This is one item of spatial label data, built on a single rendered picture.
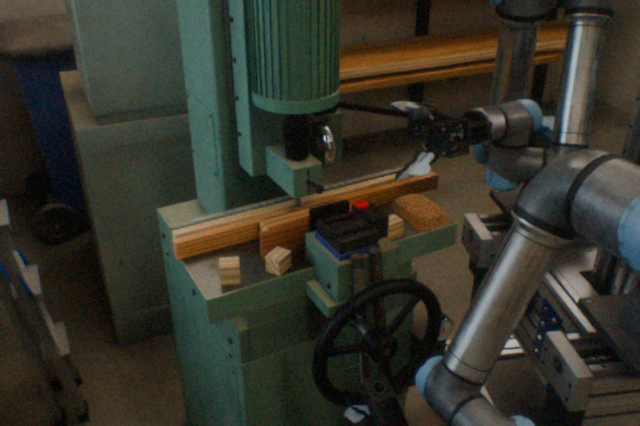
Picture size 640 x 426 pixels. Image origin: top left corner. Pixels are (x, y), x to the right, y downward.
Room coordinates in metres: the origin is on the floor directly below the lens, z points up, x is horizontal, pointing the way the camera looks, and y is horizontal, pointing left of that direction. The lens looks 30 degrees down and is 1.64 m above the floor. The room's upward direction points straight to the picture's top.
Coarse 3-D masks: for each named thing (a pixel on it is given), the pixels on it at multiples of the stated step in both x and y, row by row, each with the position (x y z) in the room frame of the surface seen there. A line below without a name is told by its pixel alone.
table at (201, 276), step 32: (448, 224) 1.25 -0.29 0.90; (192, 256) 1.12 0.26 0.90; (224, 256) 1.12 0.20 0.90; (256, 256) 1.12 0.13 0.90; (416, 256) 1.21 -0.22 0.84; (192, 288) 1.05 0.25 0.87; (224, 288) 1.01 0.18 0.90; (256, 288) 1.02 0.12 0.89; (288, 288) 1.05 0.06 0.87; (320, 288) 1.05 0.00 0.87
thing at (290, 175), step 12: (276, 144) 1.32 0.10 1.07; (276, 156) 1.26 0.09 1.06; (312, 156) 1.26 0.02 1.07; (276, 168) 1.26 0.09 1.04; (288, 168) 1.21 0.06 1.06; (300, 168) 1.20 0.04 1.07; (312, 168) 1.21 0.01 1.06; (276, 180) 1.26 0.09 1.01; (288, 180) 1.21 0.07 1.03; (300, 180) 1.20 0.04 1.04; (312, 180) 1.21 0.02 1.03; (288, 192) 1.21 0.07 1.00; (300, 192) 1.20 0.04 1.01; (312, 192) 1.21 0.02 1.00
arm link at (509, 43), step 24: (504, 0) 1.41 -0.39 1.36; (528, 0) 1.39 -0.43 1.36; (552, 0) 1.38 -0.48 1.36; (504, 24) 1.44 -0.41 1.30; (528, 24) 1.40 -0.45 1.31; (504, 48) 1.44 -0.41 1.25; (528, 48) 1.43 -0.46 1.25; (504, 72) 1.45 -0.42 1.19; (528, 72) 1.45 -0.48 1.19; (504, 96) 1.45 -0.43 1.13; (480, 144) 1.48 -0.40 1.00
